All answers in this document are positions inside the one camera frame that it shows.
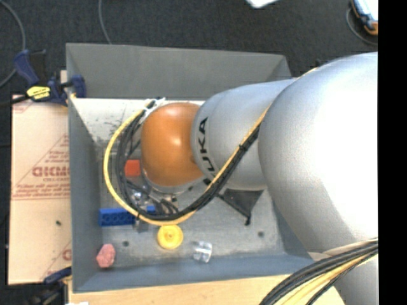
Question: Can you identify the orange block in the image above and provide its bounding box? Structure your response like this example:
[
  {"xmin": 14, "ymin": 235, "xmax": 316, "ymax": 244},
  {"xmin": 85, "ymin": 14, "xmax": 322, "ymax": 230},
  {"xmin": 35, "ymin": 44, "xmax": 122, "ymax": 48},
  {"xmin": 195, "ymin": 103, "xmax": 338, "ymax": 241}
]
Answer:
[{"xmin": 124, "ymin": 159, "xmax": 142, "ymax": 178}]

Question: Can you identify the blue studded flat block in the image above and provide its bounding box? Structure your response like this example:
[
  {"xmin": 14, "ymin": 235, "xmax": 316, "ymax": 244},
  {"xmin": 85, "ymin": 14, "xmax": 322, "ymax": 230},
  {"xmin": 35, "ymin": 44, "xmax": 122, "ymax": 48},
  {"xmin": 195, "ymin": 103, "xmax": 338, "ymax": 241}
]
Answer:
[{"xmin": 98, "ymin": 205, "xmax": 157, "ymax": 227}]

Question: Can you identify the yellow round wheel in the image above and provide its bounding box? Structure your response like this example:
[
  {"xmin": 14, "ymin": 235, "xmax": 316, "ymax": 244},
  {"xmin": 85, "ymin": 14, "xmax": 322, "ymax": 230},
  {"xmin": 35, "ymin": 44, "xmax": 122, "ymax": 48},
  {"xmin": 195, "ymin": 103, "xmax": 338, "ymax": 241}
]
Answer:
[{"xmin": 156, "ymin": 224, "xmax": 185, "ymax": 250}]

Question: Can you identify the pink hexagonal block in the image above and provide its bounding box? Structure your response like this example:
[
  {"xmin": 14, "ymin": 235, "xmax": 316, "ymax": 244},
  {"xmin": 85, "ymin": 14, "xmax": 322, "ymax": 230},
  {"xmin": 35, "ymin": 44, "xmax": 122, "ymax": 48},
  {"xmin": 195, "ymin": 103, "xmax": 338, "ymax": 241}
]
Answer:
[{"xmin": 95, "ymin": 243, "xmax": 116, "ymax": 269}]

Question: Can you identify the clear glass piece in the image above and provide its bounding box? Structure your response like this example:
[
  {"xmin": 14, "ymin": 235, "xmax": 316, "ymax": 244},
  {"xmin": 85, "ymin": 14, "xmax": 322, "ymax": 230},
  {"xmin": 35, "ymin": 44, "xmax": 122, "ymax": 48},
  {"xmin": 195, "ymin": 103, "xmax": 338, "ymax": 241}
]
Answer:
[{"xmin": 191, "ymin": 240, "xmax": 214, "ymax": 264}]

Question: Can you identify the grey metal bin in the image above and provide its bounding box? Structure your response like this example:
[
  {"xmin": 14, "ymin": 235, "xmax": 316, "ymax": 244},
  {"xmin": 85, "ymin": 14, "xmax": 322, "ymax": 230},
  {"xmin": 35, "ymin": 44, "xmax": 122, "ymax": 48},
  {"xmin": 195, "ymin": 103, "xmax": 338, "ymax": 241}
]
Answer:
[{"xmin": 66, "ymin": 43, "xmax": 316, "ymax": 294}]

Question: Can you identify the brown cardboard board, red print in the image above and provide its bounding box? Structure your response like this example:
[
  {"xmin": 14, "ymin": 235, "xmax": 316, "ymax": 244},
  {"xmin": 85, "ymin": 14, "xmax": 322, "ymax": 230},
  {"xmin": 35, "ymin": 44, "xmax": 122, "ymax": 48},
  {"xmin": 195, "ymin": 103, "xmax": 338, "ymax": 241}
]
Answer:
[{"xmin": 6, "ymin": 95, "xmax": 73, "ymax": 285}]

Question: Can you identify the dark grey triangular piece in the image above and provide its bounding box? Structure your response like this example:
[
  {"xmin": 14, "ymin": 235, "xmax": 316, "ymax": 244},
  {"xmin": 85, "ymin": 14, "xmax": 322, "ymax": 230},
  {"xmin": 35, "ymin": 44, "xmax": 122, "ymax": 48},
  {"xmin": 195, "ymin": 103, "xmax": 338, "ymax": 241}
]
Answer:
[{"xmin": 217, "ymin": 188, "xmax": 265, "ymax": 227}]

